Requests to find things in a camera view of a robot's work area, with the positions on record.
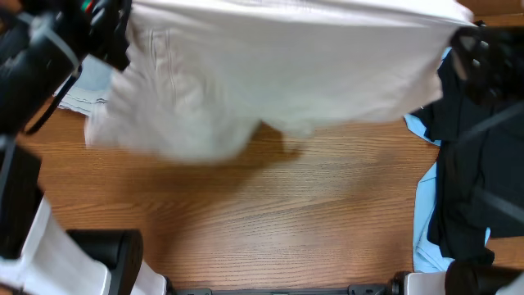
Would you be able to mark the beige khaki shorts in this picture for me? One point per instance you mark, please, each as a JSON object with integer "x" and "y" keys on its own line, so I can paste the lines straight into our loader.
{"x": 204, "y": 74}

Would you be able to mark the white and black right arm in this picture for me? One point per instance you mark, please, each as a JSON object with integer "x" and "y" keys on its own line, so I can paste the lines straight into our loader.
{"x": 490, "y": 62}

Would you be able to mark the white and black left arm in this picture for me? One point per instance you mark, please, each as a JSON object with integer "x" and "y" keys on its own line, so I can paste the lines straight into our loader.
{"x": 43, "y": 47}

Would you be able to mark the folded light blue denim shorts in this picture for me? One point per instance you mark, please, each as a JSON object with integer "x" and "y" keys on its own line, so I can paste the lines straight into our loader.
{"x": 90, "y": 89}

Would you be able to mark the light blue t-shirt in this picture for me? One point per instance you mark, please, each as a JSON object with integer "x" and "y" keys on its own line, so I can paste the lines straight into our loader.
{"x": 426, "y": 255}

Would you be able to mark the black t-shirt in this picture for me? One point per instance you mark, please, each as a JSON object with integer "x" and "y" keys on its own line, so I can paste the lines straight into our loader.
{"x": 479, "y": 181}

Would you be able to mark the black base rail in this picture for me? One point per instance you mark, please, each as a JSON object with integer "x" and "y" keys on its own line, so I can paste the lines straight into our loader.
{"x": 282, "y": 291}

